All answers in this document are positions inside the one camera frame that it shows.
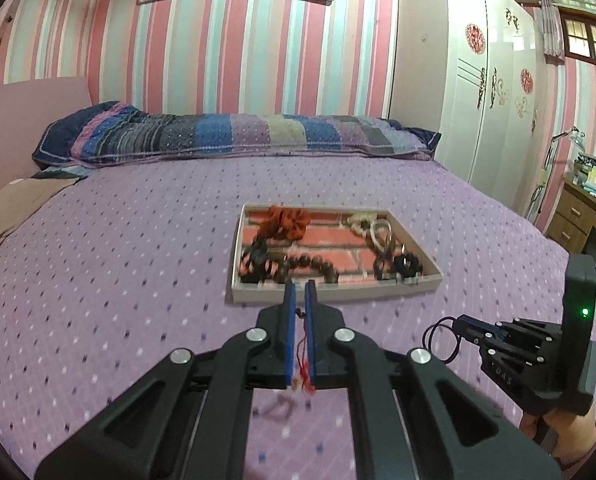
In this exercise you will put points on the pink headboard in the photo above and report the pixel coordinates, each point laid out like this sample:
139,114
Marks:
27,108

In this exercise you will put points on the right hand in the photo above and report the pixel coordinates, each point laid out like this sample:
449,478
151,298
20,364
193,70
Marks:
576,437

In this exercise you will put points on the orange fabric scrunchie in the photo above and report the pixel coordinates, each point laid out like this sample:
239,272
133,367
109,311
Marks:
284,223

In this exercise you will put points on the white decorated wardrobe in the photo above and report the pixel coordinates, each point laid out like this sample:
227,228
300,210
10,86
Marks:
489,95

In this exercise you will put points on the patchwork blue purple pillow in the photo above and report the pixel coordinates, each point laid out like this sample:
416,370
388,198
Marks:
115,133

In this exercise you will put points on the beige folded blanket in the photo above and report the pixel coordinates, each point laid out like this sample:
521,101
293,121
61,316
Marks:
12,209

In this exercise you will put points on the desk lamp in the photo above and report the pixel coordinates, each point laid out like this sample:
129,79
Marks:
550,161

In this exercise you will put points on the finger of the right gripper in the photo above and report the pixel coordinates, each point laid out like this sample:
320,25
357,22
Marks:
478,332

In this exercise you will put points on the wooden bedside desk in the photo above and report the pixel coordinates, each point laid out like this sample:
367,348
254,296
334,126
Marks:
573,224

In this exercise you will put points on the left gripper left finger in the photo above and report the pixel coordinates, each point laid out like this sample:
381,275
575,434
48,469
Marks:
188,417

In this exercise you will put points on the wooden framed window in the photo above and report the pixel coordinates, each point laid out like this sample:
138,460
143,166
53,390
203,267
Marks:
579,31

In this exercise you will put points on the black plastic hair claw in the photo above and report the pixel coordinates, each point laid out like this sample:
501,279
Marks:
255,265

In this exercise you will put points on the white jewelry tray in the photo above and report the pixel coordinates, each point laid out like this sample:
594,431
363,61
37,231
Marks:
351,254

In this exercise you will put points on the purple diamond pattern bedspread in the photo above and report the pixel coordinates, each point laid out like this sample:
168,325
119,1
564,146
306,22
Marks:
131,262

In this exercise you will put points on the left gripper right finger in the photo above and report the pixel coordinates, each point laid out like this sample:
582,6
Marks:
411,416

